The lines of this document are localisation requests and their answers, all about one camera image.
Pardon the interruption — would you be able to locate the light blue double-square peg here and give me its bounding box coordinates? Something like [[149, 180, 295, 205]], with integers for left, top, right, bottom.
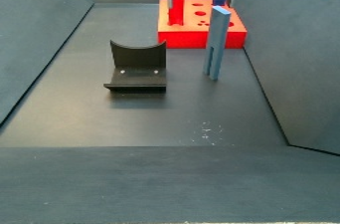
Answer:
[[203, 6, 231, 81]]

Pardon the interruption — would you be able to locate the red shape-sorting board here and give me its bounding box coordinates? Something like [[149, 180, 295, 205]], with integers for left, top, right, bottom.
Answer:
[[159, 0, 247, 49]]

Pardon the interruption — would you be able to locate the tall red block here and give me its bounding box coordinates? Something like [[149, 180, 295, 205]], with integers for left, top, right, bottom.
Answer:
[[170, 0, 185, 25]]

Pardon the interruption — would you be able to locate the black curved holder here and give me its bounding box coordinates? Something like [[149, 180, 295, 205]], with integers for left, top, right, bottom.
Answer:
[[105, 41, 169, 91]]

